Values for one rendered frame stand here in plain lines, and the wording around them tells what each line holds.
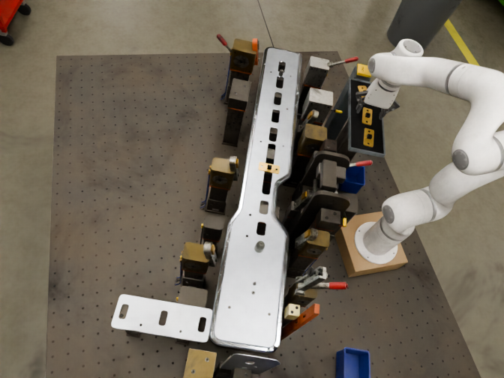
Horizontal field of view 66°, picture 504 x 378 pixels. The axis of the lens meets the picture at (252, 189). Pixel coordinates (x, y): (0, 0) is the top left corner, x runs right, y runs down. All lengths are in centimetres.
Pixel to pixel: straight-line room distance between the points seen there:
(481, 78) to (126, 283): 135
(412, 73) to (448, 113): 250
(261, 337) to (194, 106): 124
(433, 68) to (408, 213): 46
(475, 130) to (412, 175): 207
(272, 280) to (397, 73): 77
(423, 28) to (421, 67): 267
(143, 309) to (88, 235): 54
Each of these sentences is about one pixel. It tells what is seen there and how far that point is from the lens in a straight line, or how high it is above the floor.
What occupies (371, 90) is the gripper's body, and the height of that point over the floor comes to 130.
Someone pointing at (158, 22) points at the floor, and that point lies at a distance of 367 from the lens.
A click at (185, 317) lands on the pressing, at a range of 127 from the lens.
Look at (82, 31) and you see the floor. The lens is 361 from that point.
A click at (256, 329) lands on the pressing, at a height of 100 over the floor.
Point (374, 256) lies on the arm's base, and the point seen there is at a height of 79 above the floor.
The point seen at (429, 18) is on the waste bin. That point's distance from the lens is 391.
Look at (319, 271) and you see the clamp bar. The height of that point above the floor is 120.
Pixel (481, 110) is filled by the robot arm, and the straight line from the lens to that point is 114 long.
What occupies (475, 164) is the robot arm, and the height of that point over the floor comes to 156.
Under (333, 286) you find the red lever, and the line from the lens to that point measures 124.
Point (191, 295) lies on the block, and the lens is 131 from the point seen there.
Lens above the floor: 225
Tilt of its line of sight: 59 degrees down
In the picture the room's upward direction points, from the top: 18 degrees clockwise
